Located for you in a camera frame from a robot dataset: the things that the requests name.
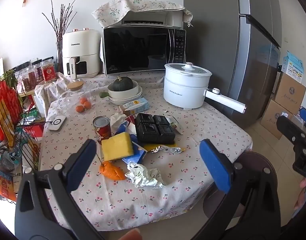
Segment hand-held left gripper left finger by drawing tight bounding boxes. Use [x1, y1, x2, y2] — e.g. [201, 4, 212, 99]
[15, 139, 105, 240]

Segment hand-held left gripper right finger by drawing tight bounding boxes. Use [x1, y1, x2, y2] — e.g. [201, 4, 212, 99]
[193, 139, 281, 240]

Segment silver foil wrapper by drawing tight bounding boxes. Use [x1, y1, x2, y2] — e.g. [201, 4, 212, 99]
[147, 145, 182, 155]

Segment blue biscuit box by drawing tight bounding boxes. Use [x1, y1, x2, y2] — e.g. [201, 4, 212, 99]
[115, 122, 149, 165]

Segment person's right hand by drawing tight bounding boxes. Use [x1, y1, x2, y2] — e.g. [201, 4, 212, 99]
[293, 179, 306, 211]

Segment person's left hand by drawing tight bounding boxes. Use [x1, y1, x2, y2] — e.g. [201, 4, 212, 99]
[117, 228, 143, 240]

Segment orange peel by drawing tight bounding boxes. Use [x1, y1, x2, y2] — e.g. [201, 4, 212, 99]
[99, 161, 126, 181]

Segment cherry print tablecloth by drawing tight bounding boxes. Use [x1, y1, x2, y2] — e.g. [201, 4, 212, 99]
[34, 70, 253, 232]

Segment yellow snack packet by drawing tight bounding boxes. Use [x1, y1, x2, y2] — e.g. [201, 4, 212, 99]
[101, 132, 135, 162]

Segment yellow flat wrapper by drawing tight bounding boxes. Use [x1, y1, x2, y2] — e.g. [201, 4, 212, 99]
[142, 142, 186, 153]

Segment red drink can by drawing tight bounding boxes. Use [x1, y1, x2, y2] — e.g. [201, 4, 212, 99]
[93, 116, 112, 145]

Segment white and green snack wrapper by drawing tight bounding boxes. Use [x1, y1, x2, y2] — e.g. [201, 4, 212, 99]
[165, 113, 185, 135]

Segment crumpled white tissue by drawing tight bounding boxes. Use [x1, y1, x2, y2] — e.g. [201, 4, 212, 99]
[110, 113, 128, 133]

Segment black plastic tray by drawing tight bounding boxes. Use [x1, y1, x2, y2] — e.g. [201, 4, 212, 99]
[135, 113, 176, 145]

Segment glass teapot with wooden lid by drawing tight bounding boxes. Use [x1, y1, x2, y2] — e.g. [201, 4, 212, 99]
[58, 80, 94, 111]

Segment orange food bag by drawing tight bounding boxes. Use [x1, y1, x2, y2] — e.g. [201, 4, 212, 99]
[0, 169, 23, 202]

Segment stack of white plates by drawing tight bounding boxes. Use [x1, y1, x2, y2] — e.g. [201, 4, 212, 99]
[108, 87, 144, 106]

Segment blue and white milk carton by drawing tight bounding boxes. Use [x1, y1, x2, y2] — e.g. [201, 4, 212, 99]
[119, 97, 150, 116]

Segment white electric cooking pot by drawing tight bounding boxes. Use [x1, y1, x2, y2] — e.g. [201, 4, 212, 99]
[163, 62, 246, 114]

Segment wooden shelf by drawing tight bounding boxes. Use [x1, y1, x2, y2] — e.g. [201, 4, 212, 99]
[17, 89, 36, 98]

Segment dark green pumpkin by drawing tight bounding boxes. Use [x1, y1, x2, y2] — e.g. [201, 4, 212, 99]
[108, 75, 134, 92]

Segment red plastic bag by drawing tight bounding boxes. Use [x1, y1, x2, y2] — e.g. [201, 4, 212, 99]
[0, 81, 24, 141]

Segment red label glass jar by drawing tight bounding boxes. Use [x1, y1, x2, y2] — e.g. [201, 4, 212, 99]
[40, 59, 57, 83]

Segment glass jar of dried food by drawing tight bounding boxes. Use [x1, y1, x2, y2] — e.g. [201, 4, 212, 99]
[30, 61, 43, 84]
[19, 66, 33, 92]

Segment tall glass vase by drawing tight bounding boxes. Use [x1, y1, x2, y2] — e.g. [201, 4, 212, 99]
[57, 41, 65, 73]

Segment grey refrigerator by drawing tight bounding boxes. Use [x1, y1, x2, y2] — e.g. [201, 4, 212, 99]
[182, 0, 283, 128]

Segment cream air fryer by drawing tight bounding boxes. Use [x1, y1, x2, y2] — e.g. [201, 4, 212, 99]
[62, 28, 102, 79]

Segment black microwave oven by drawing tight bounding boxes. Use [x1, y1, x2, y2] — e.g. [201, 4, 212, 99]
[101, 26, 187, 77]

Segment dry branches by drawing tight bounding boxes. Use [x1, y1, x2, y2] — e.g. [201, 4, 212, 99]
[42, 0, 81, 43]

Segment floral dust cover cloth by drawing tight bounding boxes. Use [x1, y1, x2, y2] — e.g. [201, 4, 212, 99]
[91, 0, 194, 28]

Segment white wireless charger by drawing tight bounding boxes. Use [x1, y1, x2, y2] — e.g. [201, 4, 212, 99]
[48, 115, 67, 132]

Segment black wire rack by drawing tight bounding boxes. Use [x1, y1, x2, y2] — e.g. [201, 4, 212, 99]
[0, 70, 41, 173]

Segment white dish with green handle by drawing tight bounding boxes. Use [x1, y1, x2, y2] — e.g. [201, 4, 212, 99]
[100, 80, 140, 99]

